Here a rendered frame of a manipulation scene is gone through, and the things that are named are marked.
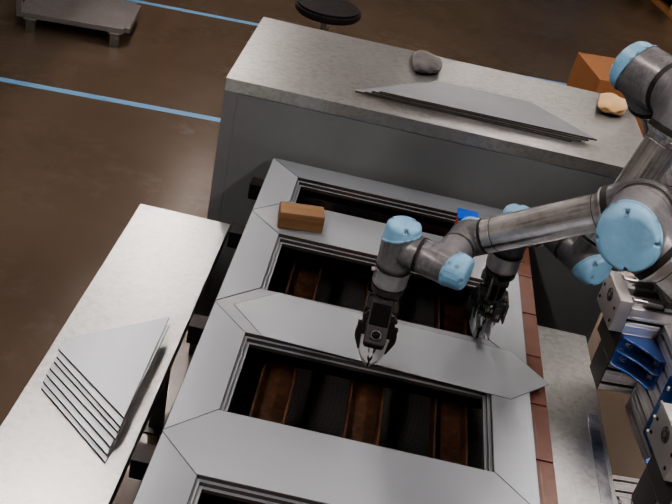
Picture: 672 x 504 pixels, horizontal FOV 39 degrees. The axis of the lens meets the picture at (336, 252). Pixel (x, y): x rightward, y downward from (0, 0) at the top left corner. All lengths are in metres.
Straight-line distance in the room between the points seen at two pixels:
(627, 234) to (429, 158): 1.23
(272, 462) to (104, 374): 0.44
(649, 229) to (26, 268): 2.58
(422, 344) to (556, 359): 0.52
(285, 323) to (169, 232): 0.57
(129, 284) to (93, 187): 1.93
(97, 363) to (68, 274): 1.65
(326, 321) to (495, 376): 0.41
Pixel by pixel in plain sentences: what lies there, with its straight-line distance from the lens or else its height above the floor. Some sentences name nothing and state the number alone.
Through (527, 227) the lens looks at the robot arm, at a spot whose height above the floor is 1.25.
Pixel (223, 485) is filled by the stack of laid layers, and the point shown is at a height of 0.83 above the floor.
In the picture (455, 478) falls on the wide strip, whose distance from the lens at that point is 1.89.
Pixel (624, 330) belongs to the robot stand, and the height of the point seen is 0.91.
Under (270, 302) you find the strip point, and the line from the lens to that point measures 2.21.
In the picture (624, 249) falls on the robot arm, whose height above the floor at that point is 1.37.
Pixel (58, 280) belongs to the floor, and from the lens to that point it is 3.66.
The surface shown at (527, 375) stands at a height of 0.84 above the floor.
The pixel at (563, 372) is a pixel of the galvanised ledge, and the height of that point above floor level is 0.68.
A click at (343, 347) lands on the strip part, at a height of 0.84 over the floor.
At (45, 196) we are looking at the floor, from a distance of 4.18.
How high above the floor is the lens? 2.12
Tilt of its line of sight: 32 degrees down
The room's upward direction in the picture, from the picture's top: 13 degrees clockwise
